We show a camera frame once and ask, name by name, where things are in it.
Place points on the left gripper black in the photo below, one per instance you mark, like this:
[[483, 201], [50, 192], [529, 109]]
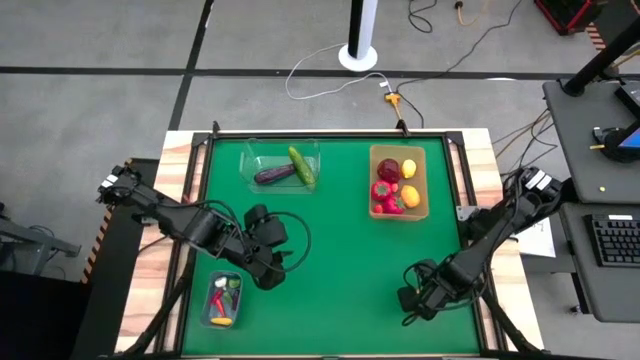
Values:
[[245, 247]]

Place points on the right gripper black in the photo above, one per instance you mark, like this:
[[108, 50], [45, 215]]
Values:
[[435, 287]]

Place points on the small green bell pepper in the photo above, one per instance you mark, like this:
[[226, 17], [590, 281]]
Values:
[[234, 283]]

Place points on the white garlic bulb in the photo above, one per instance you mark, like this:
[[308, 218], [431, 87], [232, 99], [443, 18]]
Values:
[[220, 282]]

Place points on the long red chili pepper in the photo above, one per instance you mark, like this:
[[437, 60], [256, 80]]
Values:
[[217, 301]]

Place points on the large purple eggplant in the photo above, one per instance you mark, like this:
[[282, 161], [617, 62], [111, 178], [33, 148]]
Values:
[[274, 173]]

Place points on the small yellow pepper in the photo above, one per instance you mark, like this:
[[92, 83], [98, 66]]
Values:
[[221, 321]]

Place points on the green cucumber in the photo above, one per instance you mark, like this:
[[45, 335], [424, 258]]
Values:
[[302, 166]]

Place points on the orange yellow mango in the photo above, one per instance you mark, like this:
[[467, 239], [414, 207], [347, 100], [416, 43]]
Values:
[[410, 196]]

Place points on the small red strawberry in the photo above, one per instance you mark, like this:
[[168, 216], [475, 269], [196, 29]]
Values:
[[395, 187]]

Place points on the yellow lemon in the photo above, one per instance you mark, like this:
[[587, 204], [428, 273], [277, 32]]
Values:
[[409, 168]]

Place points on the dark red apple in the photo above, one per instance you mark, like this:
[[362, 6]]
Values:
[[388, 170]]

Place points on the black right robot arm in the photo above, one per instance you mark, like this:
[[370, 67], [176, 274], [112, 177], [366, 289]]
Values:
[[500, 235]]

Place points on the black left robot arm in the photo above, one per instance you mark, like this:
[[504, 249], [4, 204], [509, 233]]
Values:
[[175, 220]]

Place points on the green table mat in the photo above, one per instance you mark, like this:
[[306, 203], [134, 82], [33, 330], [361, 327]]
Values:
[[350, 300]]

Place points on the small blue plastic basket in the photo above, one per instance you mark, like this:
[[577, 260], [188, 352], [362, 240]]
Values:
[[206, 312]]

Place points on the clear plastic basket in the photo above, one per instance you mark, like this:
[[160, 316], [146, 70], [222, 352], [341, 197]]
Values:
[[265, 150]]

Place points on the white paper sheet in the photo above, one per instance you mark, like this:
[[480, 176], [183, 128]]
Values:
[[537, 242]]

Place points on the orange translucent basket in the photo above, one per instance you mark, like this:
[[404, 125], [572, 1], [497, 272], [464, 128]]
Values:
[[397, 151]]

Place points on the black base with hazard stripes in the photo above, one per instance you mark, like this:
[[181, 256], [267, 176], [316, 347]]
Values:
[[110, 280]]

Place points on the wooden table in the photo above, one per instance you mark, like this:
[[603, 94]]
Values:
[[477, 150]]

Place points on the yellow power plug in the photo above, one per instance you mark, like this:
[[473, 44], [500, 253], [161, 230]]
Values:
[[393, 100]]

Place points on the grey desk with keyboard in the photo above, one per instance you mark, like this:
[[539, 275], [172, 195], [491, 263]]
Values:
[[615, 295]]

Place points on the black keyboard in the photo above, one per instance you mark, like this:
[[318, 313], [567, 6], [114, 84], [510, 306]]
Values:
[[617, 240]]

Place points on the grey desk with pole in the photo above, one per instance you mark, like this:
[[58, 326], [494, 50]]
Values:
[[580, 150]]

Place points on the grey metal stand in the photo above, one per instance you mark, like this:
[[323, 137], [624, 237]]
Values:
[[30, 240]]

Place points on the black white floor stand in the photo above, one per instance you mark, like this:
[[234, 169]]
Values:
[[362, 25]]

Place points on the yellow pen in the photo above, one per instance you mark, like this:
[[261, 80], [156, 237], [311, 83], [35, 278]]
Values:
[[597, 147]]

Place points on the black stand with blue screen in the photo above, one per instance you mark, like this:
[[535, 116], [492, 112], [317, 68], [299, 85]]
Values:
[[620, 142]]

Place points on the black diagonal pole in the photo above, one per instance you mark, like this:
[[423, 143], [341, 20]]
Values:
[[605, 55]]

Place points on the red black crate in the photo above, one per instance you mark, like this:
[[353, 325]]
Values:
[[570, 15]]

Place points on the black table frame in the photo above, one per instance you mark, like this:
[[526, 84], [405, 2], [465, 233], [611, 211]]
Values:
[[325, 134]]

